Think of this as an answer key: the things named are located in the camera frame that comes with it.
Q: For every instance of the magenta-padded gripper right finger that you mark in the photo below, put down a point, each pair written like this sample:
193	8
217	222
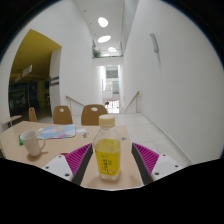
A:
147	159

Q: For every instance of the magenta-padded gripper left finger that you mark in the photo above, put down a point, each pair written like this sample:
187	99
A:
77	159

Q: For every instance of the clear bottle with yellow label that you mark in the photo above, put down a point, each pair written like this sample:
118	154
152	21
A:
107	156

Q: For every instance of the wooden chairs group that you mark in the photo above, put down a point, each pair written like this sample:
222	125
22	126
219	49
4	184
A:
92	116

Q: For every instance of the white ceramic mug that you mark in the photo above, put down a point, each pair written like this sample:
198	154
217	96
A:
30	142

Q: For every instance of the wooden stair handrail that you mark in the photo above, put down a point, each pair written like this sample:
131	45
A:
75	100
133	98

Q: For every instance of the small green box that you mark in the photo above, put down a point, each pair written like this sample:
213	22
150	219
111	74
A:
20	140

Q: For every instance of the small wooden side table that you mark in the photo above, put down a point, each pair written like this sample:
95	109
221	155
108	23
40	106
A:
11	119

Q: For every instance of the hanging white sign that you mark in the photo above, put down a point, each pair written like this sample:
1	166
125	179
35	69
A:
24	73

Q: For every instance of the green balcony plant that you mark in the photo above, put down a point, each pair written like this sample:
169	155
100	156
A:
96	53

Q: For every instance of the round ceiling lights group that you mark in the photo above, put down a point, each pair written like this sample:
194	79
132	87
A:
103	22

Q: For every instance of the dark wall sign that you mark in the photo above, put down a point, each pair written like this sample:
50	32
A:
54	81

